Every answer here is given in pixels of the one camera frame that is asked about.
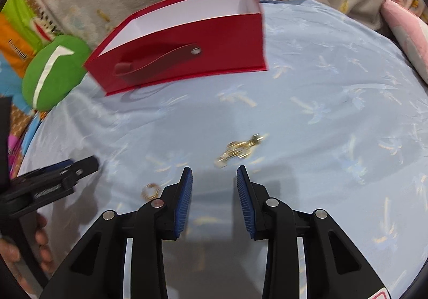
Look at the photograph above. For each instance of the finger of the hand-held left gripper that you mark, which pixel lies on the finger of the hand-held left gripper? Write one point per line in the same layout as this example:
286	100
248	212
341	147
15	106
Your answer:
80	168

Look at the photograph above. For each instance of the colourful cartoon blanket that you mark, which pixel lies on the colourful cartoon blanket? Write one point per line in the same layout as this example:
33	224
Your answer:
13	48

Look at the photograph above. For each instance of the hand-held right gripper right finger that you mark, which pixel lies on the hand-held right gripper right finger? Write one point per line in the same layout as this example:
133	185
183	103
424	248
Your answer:
245	205

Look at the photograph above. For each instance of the person's left hand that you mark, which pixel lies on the person's left hand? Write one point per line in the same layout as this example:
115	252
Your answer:
45	247

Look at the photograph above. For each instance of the rose gold hoop earring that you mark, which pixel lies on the rose gold hoop earring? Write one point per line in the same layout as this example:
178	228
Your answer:
143	192

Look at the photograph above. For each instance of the light blue palm-print sheet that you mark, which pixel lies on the light blue palm-print sheet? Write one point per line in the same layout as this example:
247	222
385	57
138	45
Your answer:
334	102

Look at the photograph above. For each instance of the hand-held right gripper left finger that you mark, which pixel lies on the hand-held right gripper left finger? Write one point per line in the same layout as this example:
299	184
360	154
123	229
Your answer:
182	205

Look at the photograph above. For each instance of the pink pillow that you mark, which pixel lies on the pink pillow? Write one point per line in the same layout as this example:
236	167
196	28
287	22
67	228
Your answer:
408	35

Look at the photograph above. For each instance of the green round pillow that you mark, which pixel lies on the green round pillow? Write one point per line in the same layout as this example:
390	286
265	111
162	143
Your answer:
53	78

